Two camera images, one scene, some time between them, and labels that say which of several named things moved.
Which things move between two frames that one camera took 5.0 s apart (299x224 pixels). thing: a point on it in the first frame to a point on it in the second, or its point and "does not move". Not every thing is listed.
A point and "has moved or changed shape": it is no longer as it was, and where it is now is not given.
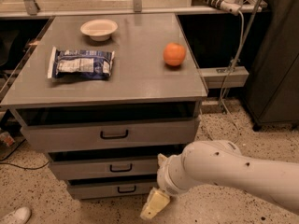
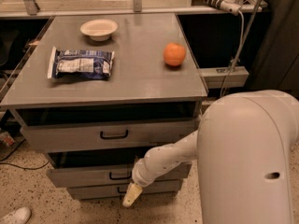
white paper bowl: [99, 29] does not move
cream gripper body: [165, 178] to [140, 176]
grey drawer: [108, 165] has moved or changed shape
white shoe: [19, 216] does not move
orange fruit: [174, 54] does not move
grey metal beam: [215, 77] does not move
